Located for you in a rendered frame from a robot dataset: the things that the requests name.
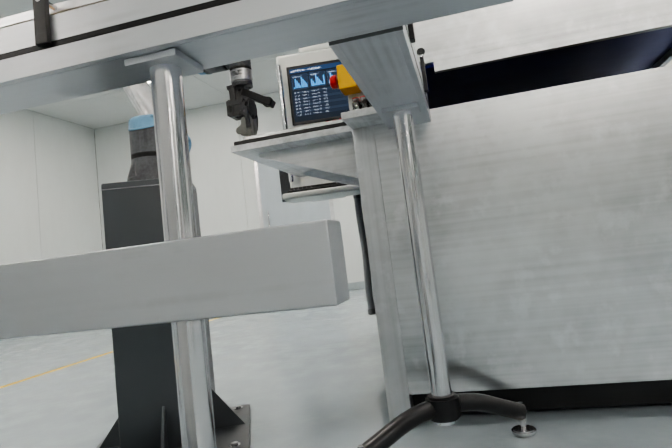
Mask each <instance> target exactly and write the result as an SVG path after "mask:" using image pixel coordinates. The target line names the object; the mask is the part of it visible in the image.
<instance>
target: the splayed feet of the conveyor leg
mask: <svg viewBox="0 0 672 448"><path fill-rule="evenodd" d="M467 411H478V412H486V413H491V414H495V415H499V416H503V417H508V418H512V419H516V420H518V422H520V425H516V426H514V427H513V428H512V429H511V431H512V434H514V435H515V436H518V437H530V436H533V435H535V434H536V433H537V430H536V428H535V427H534V426H531V425H526V422H527V418H526V414H527V409H526V407H525V405H524V404H523V402H514V401H510V400H506V399H502V398H498V397H494V396H490V395H486V394H479V393H457V394H456V393H455V392H454V391H452V395H450V396H448V397H440V398H438V397H432V396H431V393H429V394H428V395H427V396H426V397H425V402H422V403H420V404H418V405H415V406H413V407H411V408H409V409H408V410H406V411H404V412H403V413H401V414H399V415H398V416H397V417H395V418H394V419H393V420H391V421H390V422H389V423H388V424H386V425H385V426H384V427H383V428H381V429H380V430H379V431H378V432H376V433H375V434H374V435H373V436H371V437H370V438H369V439H368V440H366V441H365V442H364V443H362V444H361V445H358V447H357V448H390V447H391V446H392V445H393V444H394V443H396V442H397V441H398V440H399V439H400V438H402V437H403V436H404V435H405V434H407V433H408V432H410V431H411V430H413V429H414V428H416V427H418V426H419V425H421V424H423V423H425V422H427V421H430V420H431V421H433V422H436V423H450V422H454V421H456V420H458V419H459V418H460V417H461V415H462V414H461V412H467Z"/></svg>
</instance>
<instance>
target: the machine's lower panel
mask: <svg viewBox="0 0 672 448"><path fill-rule="evenodd" d="M430 116H431V122H426V123H421V124H416V125H414V129H415V136H416V143H417V150H418V157H419V164H420V171H421V179H422V186H423V193H424V200H425V207H426V214H427V221H428V228H429V235H430V242H431V249H432V256H433V263H434V270H435V277H436V284H437V291H438V298H439V305H440V312H441V319H442V326H443V333H444V340H445V347H446V354H447V361H448V368H449V375H450V382H451V389H452V391H454V392H466V391H483V390H501V389H518V388H535V387H552V386H570V385H587V384H604V383H622V382H639V381H656V380H672V65H670V66H664V67H659V68H653V69H648V70H642V71H637V72H631V73H626V74H620V75H615V76H609V77H604V78H598V79H593V80H587V81H582V82H576V83H571V84H565V85H560V86H554V87H549V88H543V89H538V90H532V91H527V92H521V93H516V94H510V95H505V96H499V97H494V98H488V99H483V100H477V101H472V102H466V103H461V104H455V105H450V106H444V107H439V108H433V109H430ZM373 126H374V134H375V141H376V149H377V156H378V164H379V171H380V179H381V186H382V194H383V201H384V209H385V216H386V224H387V231H388V239H389V246H390V254H391V261H392V269H393V276H394V284H395V291H396V298H397V306H398V313H399V321H400V328H401V336H402V343H403V351H404V358H405V366H406V373H407V381H408V388H409V395H414V394H429V393H431V391H430V384H429V377H428V370H427V362H426V355H425V348H424V341H423V333H422V326H421V319H420V312H419V304H418V297H417V290H416V283H415V275H414V268H413V261H412V254H411V247H410V239H409V232H408V225H407V218H406V210H405V203H404V196H403V189H402V181H401V174H400V167H399V160H398V152H397V145H396V138H395V131H394V128H392V129H388V127H387V126H386V125H385V123H384V124H378V125H373Z"/></svg>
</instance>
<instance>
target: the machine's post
mask: <svg viewBox="0 0 672 448"><path fill-rule="evenodd" d="M361 96H365V95H364V94H363V92H361V93H356V94H351V95H348V101H349V109H350V111H353V107H352V103H353V102H352V98H354V97H359V99H360V97H361ZM352 132H353V140H354V148H355V156H356V163H357V171H358V179H359V187H360V195H361V202H362V210H363V218H364V226H365V233H366V241H367V249H368V257H369V264H370V272H371V280H372V288H373V295H374V303H375V311H376V319H377V327H378V334H379V342H380V350H381V358H382V365H383V373H384V381H385V389H386V396H387V404H388V412H389V420H390V421H391V420H393V419H394V418H395V417H397V416H398V415H399V414H401V413H403V412H404V411H406V410H408V409H409V408H411V407H413V406H414V404H413V397H412V395H409V388H408V381H407V373H406V366H405V358H404V351H403V343H402V336H401V328H400V321H399V313H398V306H397V298H396V291H395V284H394V276H393V269H392V261H391V254H390V246H389V239H388V231H387V224H386V216H385V209H384V201H383V194H382V186H381V179H380V171H379V164H378V156H377V149H376V141H375V134H374V126H367V127H361V128H356V129H352Z"/></svg>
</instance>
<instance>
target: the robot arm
mask: <svg viewBox="0 0 672 448"><path fill-rule="evenodd" d="M227 70H230V78H231V84H232V85H229V86H226V87H227V90H228V91H229V96H230V101H229V100H228V101H226V107H227V116H229V117H230V118H232V119H234V120H236V121H238V120H241V125H240V126H239V127H237V128H236V133H237V134H241V136H253V135H257V131H258V116H257V107H256V104H255V102H257V103H260V104H263V105H264V106H265V107H270V108H274V106H275V104H276V102H275V101H274V100H273V99H272V98H271V97H269V96H267V97H266V96H263V95H260V94H258V93H255V92H253V91H250V90H249V89H252V88H253V76H252V68H251V59H250V60H245V61H240V62H236V63H231V64H227V65H222V66H218V67H213V68H209V69H204V70H203V71H204V72H203V73H198V74H200V75H206V74H207V75H210V74H212V73H217V72H222V71H227ZM123 89H124V91H125V93H126V94H127V96H128V98H129V99H130V101H131V103H132V105H133V106H134V108H135V110H136V111H137V113H138V115H139V116H135V117H132V118H131V119H130V120H129V122H128V127H129V128H128V131H129V140H130V153H131V167H130V170H129V174H128V178H127V181H136V180H146V179H157V178H159V175H158V164H157V152H156V140H155V129H154V117H153V105H152V94H151V87H150V85H149V83H148V82H145V83H141V84H136V85H132V86H127V87H123Z"/></svg>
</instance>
